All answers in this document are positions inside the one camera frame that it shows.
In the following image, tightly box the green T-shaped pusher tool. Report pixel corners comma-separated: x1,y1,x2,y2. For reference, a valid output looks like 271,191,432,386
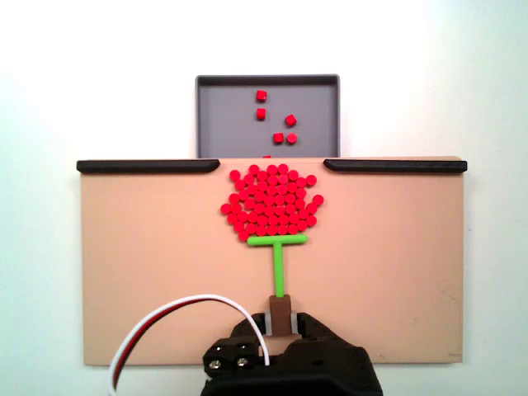
246,234,309,337

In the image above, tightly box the heap of red cylindrical granules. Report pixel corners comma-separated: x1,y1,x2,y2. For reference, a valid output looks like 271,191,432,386
219,163,325,243

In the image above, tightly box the grey rectangular tray container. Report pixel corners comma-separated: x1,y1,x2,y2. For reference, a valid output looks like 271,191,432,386
195,73,342,159

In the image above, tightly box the beige flat board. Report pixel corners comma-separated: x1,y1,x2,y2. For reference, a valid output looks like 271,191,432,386
77,155,468,367

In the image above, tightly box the black edge barrier strip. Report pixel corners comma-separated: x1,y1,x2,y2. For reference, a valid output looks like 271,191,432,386
323,158,469,174
76,159,221,174

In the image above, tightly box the white red black servo cable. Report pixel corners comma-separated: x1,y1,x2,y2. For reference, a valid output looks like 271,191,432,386
109,293,271,396

